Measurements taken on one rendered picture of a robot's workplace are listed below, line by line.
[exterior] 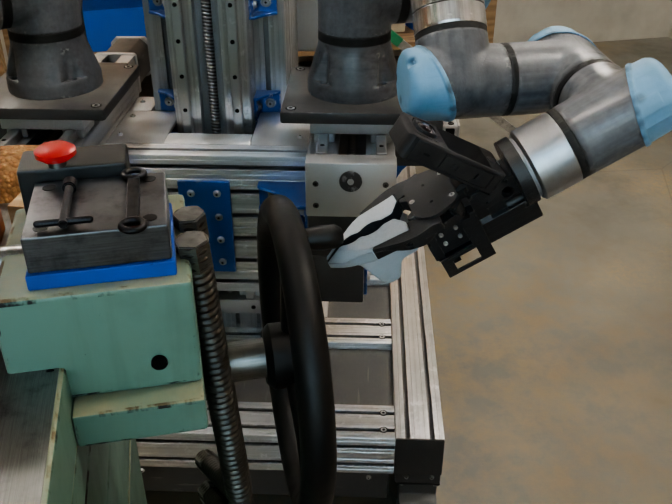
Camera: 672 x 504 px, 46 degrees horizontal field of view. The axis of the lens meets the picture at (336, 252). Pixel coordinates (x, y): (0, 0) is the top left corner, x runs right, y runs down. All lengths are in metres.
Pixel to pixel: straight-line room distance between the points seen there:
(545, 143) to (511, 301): 1.52
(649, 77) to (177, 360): 0.49
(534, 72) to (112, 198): 0.45
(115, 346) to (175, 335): 0.04
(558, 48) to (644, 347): 1.43
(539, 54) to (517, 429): 1.17
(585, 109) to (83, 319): 0.48
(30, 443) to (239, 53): 0.95
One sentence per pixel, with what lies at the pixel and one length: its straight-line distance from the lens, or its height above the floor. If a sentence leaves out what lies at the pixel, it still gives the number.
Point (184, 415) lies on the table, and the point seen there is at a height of 0.86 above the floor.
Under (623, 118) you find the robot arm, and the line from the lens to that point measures 0.78.
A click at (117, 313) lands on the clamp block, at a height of 0.94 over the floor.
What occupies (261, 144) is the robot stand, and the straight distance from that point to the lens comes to 1.35.
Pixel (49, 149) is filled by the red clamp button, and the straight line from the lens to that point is 0.62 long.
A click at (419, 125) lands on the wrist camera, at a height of 0.99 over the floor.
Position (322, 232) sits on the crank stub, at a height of 0.88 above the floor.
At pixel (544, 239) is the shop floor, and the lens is 2.59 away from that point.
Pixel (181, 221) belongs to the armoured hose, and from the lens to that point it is 0.61.
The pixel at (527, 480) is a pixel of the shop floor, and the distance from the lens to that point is 1.76.
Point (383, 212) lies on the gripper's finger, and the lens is 0.79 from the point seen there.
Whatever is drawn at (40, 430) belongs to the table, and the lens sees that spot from 0.55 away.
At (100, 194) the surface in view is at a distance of 0.60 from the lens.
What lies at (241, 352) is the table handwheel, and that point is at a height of 0.83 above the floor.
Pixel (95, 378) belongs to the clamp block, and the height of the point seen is 0.89.
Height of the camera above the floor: 1.26
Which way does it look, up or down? 31 degrees down
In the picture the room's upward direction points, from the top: straight up
